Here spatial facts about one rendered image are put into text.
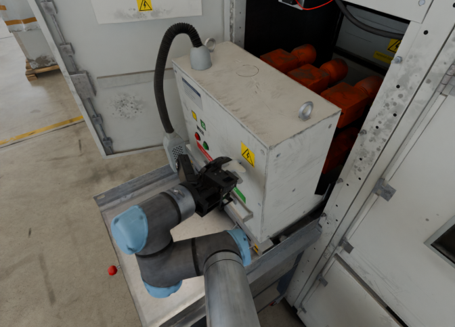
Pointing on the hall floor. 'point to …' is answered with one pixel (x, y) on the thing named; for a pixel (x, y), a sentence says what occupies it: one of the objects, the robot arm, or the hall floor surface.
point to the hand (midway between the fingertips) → (235, 162)
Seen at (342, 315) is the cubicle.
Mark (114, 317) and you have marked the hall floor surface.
